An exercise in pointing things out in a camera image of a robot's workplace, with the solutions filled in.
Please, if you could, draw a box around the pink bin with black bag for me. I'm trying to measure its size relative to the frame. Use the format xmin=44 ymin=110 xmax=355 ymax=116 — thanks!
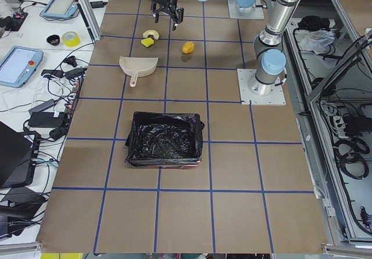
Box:
xmin=126 ymin=111 xmax=205 ymax=168

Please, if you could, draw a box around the black laptop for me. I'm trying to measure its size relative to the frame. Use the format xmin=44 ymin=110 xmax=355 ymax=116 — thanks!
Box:
xmin=1 ymin=123 xmax=41 ymax=189

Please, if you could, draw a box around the yellow tape roll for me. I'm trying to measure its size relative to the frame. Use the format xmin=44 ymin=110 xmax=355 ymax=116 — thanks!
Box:
xmin=62 ymin=31 xmax=80 ymax=47

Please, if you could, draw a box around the orange potato toy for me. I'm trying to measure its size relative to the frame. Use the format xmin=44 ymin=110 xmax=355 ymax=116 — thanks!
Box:
xmin=182 ymin=41 xmax=195 ymax=54

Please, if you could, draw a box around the blue teach pendant near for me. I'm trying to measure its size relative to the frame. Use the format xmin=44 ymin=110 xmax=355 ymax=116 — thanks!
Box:
xmin=1 ymin=45 xmax=44 ymax=88

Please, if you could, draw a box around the blue teach pendant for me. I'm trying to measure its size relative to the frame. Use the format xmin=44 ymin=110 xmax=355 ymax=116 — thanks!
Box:
xmin=40 ymin=0 xmax=79 ymax=20
xmin=1 ymin=45 xmax=44 ymax=88

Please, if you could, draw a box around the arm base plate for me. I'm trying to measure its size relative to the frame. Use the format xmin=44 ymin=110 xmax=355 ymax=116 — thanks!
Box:
xmin=227 ymin=0 xmax=266 ymax=20
xmin=237 ymin=69 xmax=286 ymax=106

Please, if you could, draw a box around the pale crescent bread piece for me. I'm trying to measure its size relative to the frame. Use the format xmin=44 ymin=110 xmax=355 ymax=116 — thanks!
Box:
xmin=142 ymin=30 xmax=160 ymax=40

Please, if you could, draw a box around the blue teach pendant far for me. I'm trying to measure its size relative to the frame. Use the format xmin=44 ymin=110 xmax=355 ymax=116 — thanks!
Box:
xmin=40 ymin=0 xmax=79 ymax=20

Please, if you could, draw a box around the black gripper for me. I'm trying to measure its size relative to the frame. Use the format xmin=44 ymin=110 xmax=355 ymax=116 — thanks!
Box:
xmin=151 ymin=0 xmax=184 ymax=31

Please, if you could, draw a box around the beige plastic dustpan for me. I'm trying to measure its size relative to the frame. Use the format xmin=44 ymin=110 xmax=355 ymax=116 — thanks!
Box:
xmin=119 ymin=56 xmax=158 ymax=87

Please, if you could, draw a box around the yellow sponge piece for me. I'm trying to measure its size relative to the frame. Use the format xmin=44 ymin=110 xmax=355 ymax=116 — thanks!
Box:
xmin=141 ymin=37 xmax=155 ymax=48

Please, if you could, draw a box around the black power adapter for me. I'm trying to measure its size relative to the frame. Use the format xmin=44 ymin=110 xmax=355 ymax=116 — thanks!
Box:
xmin=28 ymin=112 xmax=68 ymax=128

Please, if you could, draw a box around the small black bowl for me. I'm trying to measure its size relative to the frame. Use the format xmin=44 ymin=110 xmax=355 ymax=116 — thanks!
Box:
xmin=46 ymin=34 xmax=60 ymax=46

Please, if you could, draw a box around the aluminium frame post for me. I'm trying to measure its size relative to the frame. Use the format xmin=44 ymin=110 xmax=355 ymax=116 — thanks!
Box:
xmin=75 ymin=0 xmax=102 ymax=42

